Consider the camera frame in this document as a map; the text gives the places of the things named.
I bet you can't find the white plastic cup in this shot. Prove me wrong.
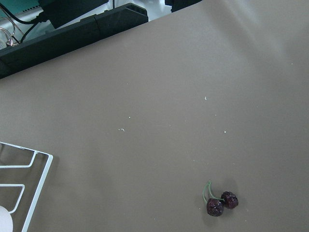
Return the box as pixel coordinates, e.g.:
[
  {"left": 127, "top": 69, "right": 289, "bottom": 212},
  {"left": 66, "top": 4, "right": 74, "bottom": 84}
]
[{"left": 0, "top": 206, "right": 13, "bottom": 232}]

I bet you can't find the dark red cherry pair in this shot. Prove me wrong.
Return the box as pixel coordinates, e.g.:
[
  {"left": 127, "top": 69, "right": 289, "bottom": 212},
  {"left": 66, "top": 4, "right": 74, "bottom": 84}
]
[{"left": 202, "top": 181, "right": 239, "bottom": 217}]

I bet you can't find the black keyboard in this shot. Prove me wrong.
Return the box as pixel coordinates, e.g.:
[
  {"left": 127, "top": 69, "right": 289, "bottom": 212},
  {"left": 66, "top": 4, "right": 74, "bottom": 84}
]
[{"left": 0, "top": 3, "right": 148, "bottom": 78}]

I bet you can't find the white wire cup rack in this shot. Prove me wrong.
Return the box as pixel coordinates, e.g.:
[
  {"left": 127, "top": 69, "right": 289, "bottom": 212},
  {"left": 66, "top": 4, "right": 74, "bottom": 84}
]
[{"left": 0, "top": 142, "right": 54, "bottom": 232}]

